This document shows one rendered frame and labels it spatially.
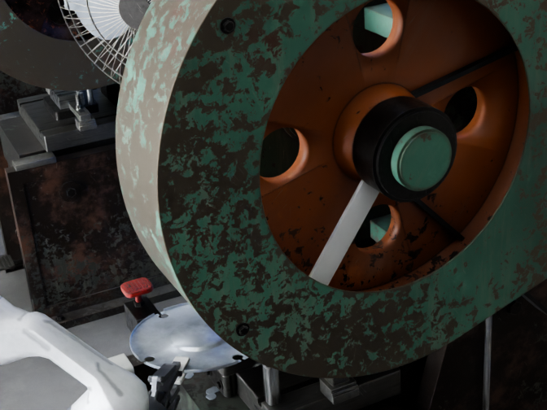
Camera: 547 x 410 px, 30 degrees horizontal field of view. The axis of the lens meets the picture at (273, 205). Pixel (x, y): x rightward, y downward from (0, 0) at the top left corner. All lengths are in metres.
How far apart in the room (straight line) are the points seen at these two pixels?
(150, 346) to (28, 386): 1.42
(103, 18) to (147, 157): 1.38
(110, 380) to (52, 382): 1.82
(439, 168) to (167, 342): 0.81
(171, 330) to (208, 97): 0.87
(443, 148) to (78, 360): 0.67
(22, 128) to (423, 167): 2.47
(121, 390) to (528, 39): 0.86
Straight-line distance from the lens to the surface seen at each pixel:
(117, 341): 3.65
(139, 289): 2.41
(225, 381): 2.18
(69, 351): 1.69
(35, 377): 3.55
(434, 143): 1.55
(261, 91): 1.44
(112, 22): 2.72
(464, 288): 1.80
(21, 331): 1.70
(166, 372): 1.93
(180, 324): 2.18
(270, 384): 2.04
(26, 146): 3.67
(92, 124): 3.56
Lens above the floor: 1.96
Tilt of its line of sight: 26 degrees down
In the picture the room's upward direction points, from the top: 4 degrees counter-clockwise
